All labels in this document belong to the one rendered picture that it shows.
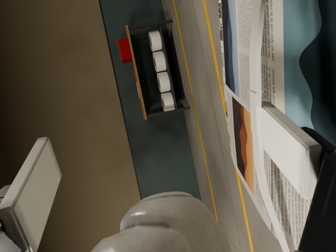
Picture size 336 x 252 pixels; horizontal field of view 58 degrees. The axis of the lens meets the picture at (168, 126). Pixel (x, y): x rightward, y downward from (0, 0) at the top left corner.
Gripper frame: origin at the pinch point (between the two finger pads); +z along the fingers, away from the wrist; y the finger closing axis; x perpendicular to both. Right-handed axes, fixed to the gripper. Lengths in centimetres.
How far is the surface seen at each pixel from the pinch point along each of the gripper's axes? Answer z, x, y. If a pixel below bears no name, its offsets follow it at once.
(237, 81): 12.4, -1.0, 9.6
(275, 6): 3.0, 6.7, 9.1
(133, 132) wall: 581, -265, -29
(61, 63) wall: 639, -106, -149
